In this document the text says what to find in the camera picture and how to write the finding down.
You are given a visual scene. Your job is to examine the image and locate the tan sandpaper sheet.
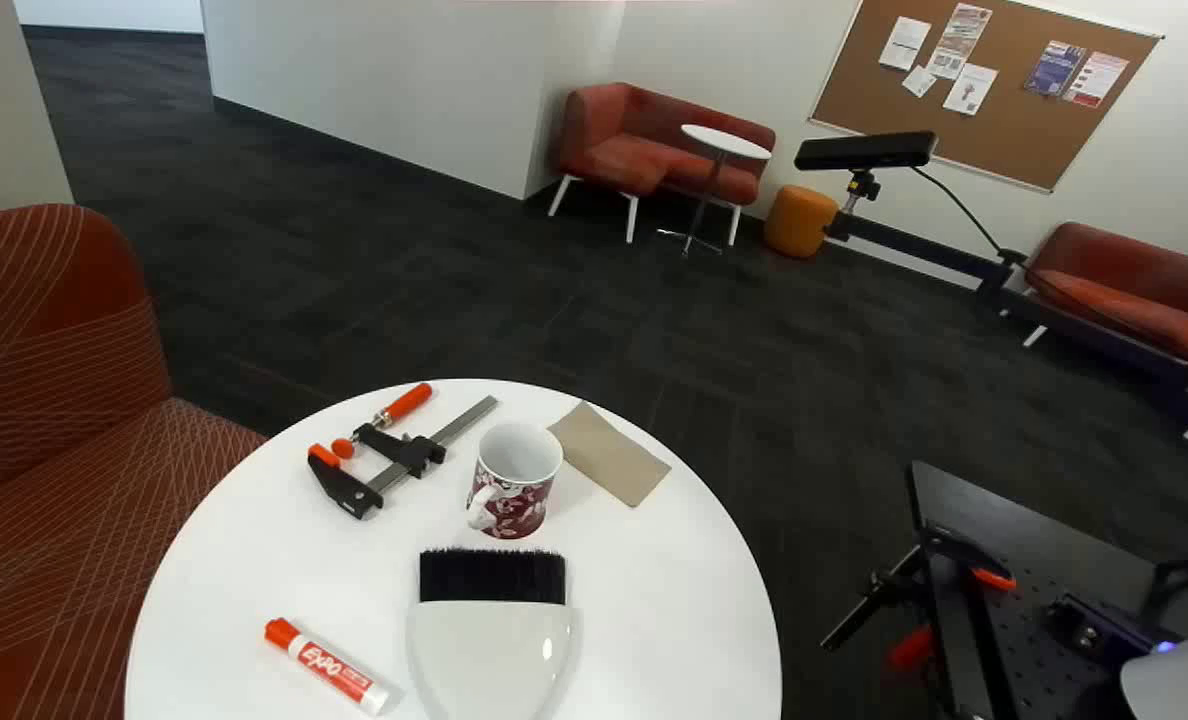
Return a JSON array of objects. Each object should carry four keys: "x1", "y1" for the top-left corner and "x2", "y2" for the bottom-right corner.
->
[{"x1": 553, "y1": 406, "x2": 667, "y2": 509}]

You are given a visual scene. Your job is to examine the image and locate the black orange bar clamp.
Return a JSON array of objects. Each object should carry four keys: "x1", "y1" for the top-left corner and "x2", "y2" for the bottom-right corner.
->
[{"x1": 306, "y1": 384, "x2": 494, "y2": 522}]

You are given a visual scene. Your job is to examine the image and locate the white red patterned mug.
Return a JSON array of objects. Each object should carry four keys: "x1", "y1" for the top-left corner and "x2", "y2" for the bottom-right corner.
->
[{"x1": 465, "y1": 424, "x2": 565, "y2": 540}]

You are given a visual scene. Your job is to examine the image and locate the red striped armchair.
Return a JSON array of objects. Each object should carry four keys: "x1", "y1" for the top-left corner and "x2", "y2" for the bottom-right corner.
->
[{"x1": 0, "y1": 206, "x2": 259, "y2": 720}]

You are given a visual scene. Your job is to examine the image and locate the red lounge sofa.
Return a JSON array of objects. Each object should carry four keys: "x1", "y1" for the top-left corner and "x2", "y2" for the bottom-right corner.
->
[{"x1": 549, "y1": 86, "x2": 775, "y2": 244}]

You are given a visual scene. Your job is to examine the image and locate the orange white Expo marker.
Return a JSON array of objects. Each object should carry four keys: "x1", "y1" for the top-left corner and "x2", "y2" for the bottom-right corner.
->
[{"x1": 262, "y1": 618, "x2": 393, "y2": 718}]

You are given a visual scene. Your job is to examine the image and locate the small round white side table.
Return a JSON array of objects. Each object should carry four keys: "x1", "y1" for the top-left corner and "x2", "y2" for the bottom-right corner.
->
[{"x1": 652, "y1": 121, "x2": 775, "y2": 262}]

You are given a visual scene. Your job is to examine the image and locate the white brush black bristles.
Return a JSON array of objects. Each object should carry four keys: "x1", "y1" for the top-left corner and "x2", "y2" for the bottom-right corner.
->
[{"x1": 409, "y1": 550, "x2": 577, "y2": 720}]

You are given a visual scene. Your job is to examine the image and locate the cork bulletin board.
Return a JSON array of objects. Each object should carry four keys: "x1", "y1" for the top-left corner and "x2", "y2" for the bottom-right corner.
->
[{"x1": 812, "y1": 0, "x2": 1157, "y2": 189}]

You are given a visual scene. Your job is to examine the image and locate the black perforated robot base table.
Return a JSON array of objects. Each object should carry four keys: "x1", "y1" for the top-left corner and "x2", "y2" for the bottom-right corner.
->
[{"x1": 816, "y1": 460, "x2": 1188, "y2": 720}]

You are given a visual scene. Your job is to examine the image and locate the orange round ottoman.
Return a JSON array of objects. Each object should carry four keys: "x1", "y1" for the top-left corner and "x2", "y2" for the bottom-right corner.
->
[{"x1": 765, "y1": 184, "x2": 835, "y2": 262}]

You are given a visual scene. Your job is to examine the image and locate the black camera on stand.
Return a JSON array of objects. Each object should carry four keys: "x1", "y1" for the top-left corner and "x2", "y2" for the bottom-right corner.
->
[{"x1": 791, "y1": 130, "x2": 1188, "y2": 445}]

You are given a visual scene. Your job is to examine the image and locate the red bench seat right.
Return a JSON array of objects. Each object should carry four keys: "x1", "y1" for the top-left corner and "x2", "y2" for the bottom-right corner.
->
[{"x1": 1024, "y1": 223, "x2": 1188, "y2": 362}]

